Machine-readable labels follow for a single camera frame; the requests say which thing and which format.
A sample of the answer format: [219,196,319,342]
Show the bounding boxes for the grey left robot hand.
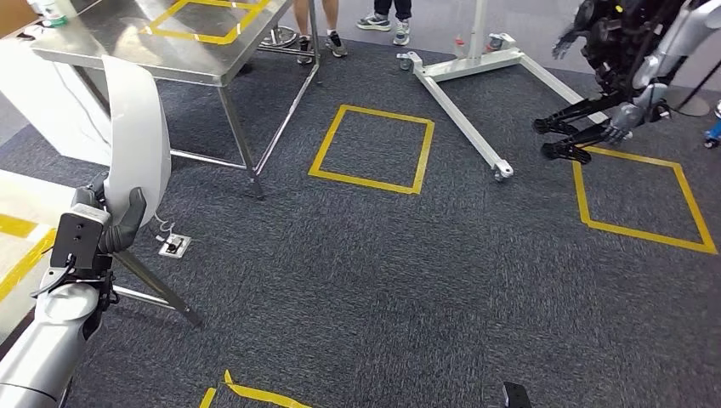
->
[71,171,149,256]

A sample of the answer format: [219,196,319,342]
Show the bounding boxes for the white curved plastic part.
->
[101,54,173,230]

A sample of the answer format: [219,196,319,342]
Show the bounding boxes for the steel workbench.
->
[0,168,205,344]

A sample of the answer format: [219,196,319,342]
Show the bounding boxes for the yellow tape on workbench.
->
[0,212,58,303]

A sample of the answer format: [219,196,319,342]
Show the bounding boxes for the floor power socket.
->
[157,233,193,260]

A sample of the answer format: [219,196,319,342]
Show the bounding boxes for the white desk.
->
[0,39,114,167]

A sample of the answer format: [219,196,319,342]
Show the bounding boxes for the steel table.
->
[31,0,323,199]

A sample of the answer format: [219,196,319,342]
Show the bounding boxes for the yellow tape on steel table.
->
[139,0,273,46]

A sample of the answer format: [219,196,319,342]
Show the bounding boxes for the plastic bottle green label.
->
[26,0,70,28]

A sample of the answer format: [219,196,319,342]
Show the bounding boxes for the chrome round stool base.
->
[258,25,299,49]

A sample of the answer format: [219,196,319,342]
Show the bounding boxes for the person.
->
[356,0,412,48]
[292,0,349,59]

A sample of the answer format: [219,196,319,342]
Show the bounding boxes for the white wheeled hoist stand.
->
[395,0,610,183]

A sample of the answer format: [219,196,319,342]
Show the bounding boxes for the black silver humanoid robot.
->
[531,0,721,166]

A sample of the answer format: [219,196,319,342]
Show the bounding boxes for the black pole round base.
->
[663,61,721,118]

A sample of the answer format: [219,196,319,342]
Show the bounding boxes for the blue object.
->
[702,99,721,150]

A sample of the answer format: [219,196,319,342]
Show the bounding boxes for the white coiled cable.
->
[150,211,177,243]

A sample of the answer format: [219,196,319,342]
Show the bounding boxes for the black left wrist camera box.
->
[49,203,115,283]

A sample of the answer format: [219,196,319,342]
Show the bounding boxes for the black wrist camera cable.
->
[31,253,77,299]

